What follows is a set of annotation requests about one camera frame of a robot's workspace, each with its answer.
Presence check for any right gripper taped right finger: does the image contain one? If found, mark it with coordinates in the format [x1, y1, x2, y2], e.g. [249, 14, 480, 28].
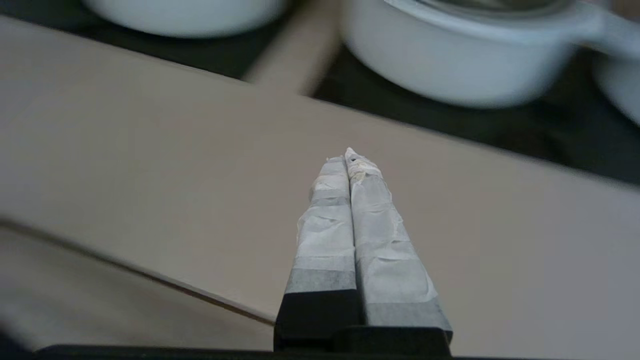
[344, 147, 454, 357]

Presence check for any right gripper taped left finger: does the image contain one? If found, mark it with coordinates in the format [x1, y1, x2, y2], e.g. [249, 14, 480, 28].
[273, 156, 362, 352]

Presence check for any white shallow cooking pot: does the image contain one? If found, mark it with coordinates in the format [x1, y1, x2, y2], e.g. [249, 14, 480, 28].
[592, 50, 640, 127]
[340, 0, 640, 111]

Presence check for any white deep cooking pot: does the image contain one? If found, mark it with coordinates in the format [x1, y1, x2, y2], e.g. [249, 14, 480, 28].
[81, 0, 292, 40]

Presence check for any black glass induction cooktop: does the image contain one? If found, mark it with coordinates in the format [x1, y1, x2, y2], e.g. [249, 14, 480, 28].
[311, 42, 640, 187]
[0, 0, 313, 83]

